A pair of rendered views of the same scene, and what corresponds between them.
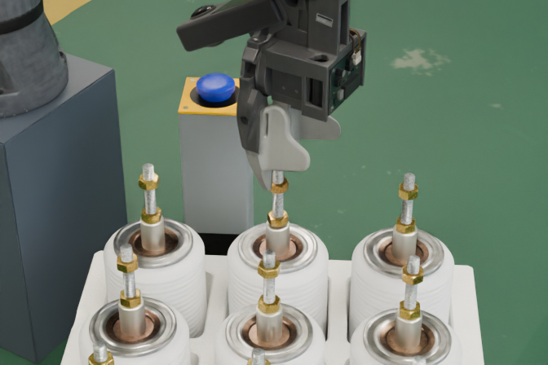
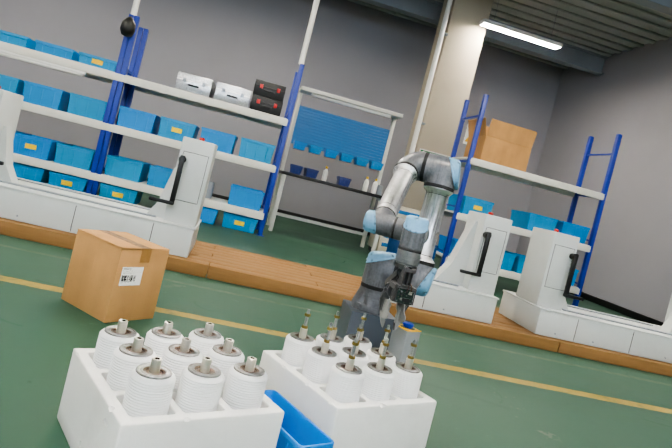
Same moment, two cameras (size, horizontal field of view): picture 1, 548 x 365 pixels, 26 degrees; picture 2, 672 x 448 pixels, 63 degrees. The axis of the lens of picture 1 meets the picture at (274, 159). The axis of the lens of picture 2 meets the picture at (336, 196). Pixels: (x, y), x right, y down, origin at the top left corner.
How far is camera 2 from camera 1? 1.24 m
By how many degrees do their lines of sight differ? 56
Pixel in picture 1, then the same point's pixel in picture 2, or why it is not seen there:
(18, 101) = (365, 307)
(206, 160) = (394, 342)
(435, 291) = (405, 376)
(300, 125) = (400, 317)
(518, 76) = not seen: outside the picture
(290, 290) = (373, 358)
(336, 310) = not seen: hidden behind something
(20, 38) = (374, 293)
